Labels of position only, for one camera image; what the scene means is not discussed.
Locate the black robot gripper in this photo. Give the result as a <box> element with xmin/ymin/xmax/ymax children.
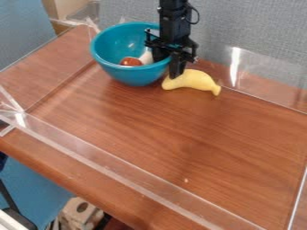
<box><xmin>145</xmin><ymin>0</ymin><xmax>198</xmax><ymax>79</ymax></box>

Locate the yellow toy banana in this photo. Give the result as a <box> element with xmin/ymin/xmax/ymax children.
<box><xmin>161</xmin><ymin>69</ymin><xmax>221</xmax><ymax>96</ymax></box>

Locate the blue plastic bowl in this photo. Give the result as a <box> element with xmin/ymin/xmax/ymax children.
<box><xmin>89</xmin><ymin>22</ymin><xmax>170</xmax><ymax>86</ymax></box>

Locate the red and white toy mushroom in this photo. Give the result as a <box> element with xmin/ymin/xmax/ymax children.
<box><xmin>118</xmin><ymin>49</ymin><xmax>153</xmax><ymax>66</ymax></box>

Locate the wooden shelf in background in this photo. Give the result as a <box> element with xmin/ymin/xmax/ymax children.
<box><xmin>41</xmin><ymin>0</ymin><xmax>100</xmax><ymax>35</ymax></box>

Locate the clear acrylic table barrier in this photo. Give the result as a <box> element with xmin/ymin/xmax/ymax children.
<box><xmin>0</xmin><ymin>25</ymin><xmax>307</xmax><ymax>230</ymax></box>

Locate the wooden block with hole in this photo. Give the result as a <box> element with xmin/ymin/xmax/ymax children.
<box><xmin>58</xmin><ymin>197</ymin><xmax>104</xmax><ymax>230</ymax></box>

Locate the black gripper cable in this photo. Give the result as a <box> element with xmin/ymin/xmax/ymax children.
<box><xmin>185</xmin><ymin>4</ymin><xmax>201</xmax><ymax>25</ymax></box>

